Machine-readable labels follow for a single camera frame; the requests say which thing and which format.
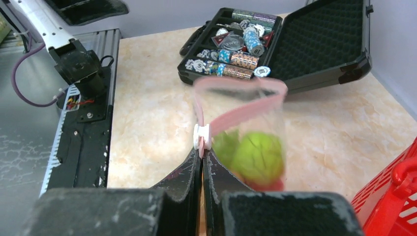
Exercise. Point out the white zipper slider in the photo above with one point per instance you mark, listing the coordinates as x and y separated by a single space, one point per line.
202 137

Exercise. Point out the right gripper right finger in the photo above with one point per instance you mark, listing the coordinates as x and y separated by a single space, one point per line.
229 202

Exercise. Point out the black poker chip case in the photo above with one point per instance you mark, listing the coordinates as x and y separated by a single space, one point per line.
322 44

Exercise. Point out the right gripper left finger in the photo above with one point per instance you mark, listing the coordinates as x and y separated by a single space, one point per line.
175 200

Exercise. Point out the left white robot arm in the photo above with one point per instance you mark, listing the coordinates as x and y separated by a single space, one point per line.
74 62

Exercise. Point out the red plastic basket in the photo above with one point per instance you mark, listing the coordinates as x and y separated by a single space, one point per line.
387 205

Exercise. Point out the blue poker chip roll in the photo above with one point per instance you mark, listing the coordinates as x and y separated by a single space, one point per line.
252 42

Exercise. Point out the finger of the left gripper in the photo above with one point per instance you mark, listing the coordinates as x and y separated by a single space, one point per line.
82 12

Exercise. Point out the green toy grape bunch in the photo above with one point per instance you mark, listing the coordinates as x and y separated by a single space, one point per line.
224 145

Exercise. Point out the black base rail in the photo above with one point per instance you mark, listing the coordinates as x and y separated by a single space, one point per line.
81 148

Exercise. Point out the clear zip top bag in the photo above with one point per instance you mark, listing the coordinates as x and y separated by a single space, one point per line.
245 105

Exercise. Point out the white dealer chip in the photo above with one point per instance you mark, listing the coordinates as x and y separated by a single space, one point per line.
262 71

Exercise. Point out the green toy apple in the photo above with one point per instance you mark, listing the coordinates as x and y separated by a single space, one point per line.
259 158

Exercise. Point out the clear dealer button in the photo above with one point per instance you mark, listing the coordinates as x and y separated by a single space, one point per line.
232 42

